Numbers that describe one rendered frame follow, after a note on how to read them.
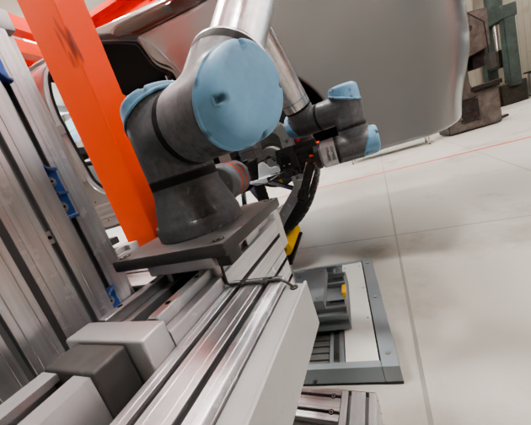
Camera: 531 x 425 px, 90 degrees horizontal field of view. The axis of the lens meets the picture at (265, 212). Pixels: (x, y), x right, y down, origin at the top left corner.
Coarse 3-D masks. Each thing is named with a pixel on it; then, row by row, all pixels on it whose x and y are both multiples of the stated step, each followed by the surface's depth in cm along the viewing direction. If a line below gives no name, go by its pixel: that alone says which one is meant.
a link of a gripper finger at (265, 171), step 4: (260, 164) 75; (264, 164) 75; (260, 168) 75; (264, 168) 75; (268, 168) 75; (272, 168) 75; (276, 168) 75; (260, 172) 75; (264, 172) 75; (268, 172) 75; (272, 172) 76; (276, 172) 76; (260, 176) 75; (264, 176) 75; (268, 176) 75; (256, 180) 76; (260, 180) 75; (264, 180) 75; (252, 184) 77; (256, 184) 76; (260, 184) 76
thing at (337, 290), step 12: (336, 276) 147; (336, 288) 137; (348, 288) 140; (336, 300) 122; (348, 300) 127; (324, 312) 121; (336, 312) 119; (348, 312) 116; (324, 324) 117; (336, 324) 116; (348, 324) 114
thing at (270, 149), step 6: (264, 138) 153; (270, 138) 152; (276, 138) 152; (264, 144) 154; (270, 144) 153; (276, 144) 152; (264, 150) 151; (270, 150) 149; (276, 150) 149; (264, 156) 152; (276, 180) 159; (282, 180) 158; (288, 180) 157
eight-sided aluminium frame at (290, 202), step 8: (280, 128) 95; (280, 136) 96; (288, 136) 95; (288, 144) 96; (296, 176) 103; (296, 184) 100; (296, 192) 100; (288, 200) 102; (296, 200) 102; (288, 208) 103; (280, 216) 105; (288, 216) 104
